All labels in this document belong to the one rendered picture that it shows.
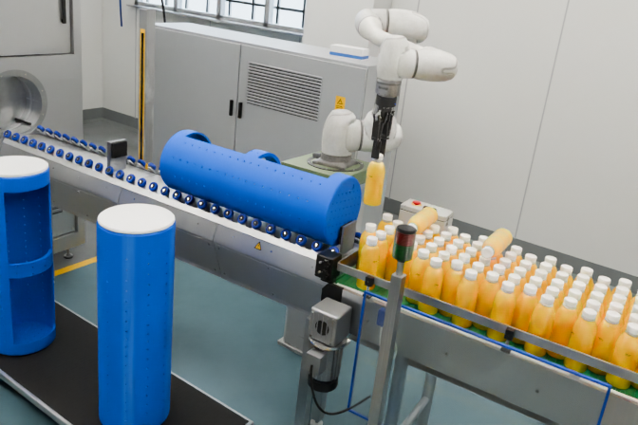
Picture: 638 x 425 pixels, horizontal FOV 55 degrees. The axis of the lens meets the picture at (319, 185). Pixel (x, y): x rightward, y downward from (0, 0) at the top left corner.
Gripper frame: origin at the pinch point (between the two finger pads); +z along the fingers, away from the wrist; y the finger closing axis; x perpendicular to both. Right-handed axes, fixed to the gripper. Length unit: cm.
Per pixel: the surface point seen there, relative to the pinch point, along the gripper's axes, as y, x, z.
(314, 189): 11.3, -18.8, 18.7
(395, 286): 39, 30, 30
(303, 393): 11, -13, 110
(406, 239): 40, 32, 13
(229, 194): 15, -57, 31
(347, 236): 2.2, -6.6, 37.4
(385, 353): 39, 31, 55
